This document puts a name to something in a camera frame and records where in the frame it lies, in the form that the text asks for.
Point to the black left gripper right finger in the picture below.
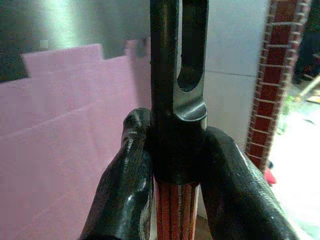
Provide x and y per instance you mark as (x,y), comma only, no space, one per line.
(237,187)

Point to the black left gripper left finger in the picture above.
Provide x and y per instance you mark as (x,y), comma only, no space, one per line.
(120,187)

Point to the bright pink cushion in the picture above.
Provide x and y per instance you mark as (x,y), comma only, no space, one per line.
(270,176)

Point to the pink foam mat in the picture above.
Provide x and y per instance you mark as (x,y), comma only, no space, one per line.
(62,125)

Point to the green bag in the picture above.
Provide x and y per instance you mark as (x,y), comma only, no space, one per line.
(289,100)

